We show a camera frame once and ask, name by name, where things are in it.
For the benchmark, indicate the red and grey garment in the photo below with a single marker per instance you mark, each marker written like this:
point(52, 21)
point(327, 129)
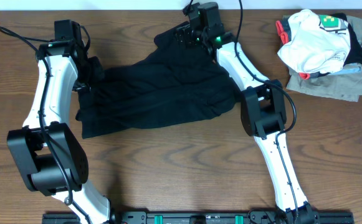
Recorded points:
point(283, 30)

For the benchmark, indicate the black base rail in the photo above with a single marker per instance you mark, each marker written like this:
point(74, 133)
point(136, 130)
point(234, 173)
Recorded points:
point(253, 217)

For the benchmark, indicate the white printed t-shirt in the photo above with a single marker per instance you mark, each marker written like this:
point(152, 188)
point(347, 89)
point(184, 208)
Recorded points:
point(320, 45)

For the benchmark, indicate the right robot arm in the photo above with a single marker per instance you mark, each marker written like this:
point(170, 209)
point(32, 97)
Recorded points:
point(263, 113)

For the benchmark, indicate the light blue garment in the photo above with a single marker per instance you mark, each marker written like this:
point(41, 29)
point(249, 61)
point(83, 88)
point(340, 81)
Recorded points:
point(349, 69)

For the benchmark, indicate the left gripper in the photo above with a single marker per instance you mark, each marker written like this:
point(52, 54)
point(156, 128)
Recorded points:
point(99, 74)

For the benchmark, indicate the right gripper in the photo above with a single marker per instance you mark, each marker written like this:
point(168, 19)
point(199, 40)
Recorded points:
point(184, 35)

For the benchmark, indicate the black t-shirt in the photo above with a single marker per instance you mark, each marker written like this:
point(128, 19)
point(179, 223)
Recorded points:
point(173, 85)

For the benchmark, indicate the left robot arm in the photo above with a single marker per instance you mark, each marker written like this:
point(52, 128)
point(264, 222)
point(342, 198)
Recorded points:
point(48, 156)

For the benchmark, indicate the olive khaki garment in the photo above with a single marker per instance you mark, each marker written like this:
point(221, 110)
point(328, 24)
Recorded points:
point(346, 87)

